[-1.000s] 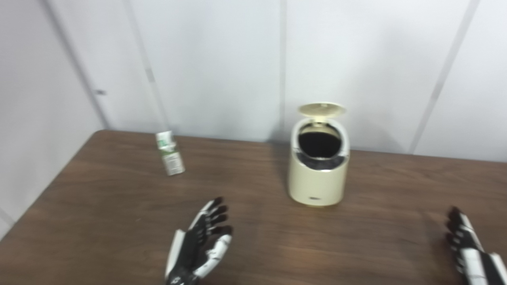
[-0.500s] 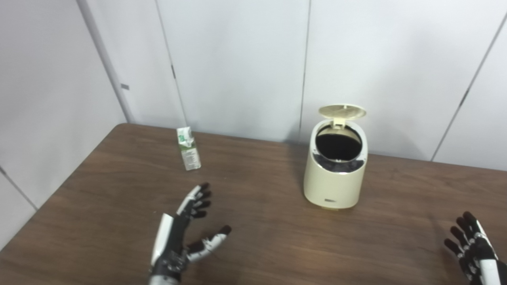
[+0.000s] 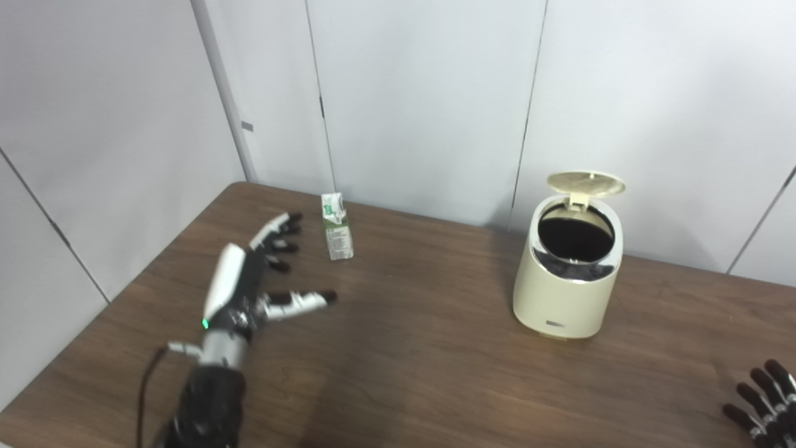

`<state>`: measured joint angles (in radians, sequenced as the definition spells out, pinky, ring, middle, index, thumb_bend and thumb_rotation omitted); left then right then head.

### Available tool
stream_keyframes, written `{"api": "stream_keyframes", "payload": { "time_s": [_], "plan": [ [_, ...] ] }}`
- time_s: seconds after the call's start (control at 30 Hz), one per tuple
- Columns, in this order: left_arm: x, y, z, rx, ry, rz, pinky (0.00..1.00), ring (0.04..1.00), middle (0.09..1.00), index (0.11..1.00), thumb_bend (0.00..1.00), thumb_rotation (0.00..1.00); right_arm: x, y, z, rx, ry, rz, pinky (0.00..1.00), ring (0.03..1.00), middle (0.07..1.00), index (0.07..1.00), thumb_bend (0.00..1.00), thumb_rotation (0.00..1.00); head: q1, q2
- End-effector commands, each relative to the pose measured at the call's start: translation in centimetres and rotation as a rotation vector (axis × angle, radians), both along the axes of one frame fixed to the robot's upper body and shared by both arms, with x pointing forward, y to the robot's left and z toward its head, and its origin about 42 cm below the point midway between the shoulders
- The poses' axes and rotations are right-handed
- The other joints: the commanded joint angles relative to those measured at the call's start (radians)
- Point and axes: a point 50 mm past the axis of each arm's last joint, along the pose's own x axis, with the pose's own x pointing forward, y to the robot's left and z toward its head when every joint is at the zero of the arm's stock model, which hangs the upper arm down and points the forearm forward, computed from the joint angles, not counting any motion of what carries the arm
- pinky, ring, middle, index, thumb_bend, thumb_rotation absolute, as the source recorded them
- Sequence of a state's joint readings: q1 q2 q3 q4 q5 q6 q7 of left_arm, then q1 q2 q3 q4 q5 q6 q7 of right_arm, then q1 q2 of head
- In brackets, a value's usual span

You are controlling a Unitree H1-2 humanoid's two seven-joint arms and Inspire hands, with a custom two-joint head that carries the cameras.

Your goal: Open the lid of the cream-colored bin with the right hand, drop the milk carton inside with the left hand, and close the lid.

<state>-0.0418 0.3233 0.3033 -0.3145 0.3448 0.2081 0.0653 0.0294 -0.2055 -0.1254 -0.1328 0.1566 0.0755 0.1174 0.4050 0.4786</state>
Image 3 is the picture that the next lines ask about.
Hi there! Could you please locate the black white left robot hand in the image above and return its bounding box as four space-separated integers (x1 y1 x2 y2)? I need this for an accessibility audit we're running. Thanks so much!
202 212 338 340

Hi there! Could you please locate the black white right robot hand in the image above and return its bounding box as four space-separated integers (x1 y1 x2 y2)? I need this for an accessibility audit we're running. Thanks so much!
723 359 796 448

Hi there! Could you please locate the green white milk carton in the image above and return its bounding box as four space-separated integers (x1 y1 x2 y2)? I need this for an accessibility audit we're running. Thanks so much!
321 192 354 261

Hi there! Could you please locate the cream round bin lid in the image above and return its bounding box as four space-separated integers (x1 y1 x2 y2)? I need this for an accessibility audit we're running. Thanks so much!
547 171 626 207

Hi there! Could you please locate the cream-colored round bin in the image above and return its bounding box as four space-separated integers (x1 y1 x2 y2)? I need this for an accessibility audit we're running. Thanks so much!
513 194 624 340

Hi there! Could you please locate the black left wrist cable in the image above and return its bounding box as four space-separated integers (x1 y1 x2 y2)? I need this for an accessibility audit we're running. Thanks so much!
136 341 203 448

